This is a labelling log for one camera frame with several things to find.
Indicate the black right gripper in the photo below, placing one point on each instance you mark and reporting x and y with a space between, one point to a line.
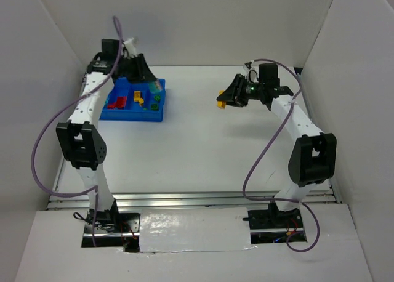
239 90

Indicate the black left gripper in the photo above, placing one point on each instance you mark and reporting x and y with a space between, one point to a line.
132 68

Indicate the printed cyan round tile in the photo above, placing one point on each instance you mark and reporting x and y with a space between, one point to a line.
155 87

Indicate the yellow long brick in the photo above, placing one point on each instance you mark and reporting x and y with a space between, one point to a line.
221 105

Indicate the yellow and green brick stack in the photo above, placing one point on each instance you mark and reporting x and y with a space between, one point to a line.
137 95

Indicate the red long brick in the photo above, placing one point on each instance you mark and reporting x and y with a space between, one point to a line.
121 102

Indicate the red curved brick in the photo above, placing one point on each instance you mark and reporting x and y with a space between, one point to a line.
113 106

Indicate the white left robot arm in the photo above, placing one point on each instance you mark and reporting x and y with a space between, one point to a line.
79 137

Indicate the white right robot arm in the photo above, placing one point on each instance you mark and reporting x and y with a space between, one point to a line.
312 160

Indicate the blue divided plastic bin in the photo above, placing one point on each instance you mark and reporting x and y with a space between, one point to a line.
132 111

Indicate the silver foil tape sheet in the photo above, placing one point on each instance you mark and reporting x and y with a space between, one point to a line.
194 230

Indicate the aluminium rail frame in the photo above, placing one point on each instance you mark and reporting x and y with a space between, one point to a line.
127 201

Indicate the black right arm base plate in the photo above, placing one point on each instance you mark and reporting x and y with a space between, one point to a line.
274 220

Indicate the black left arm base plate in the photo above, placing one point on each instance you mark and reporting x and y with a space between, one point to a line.
124 235

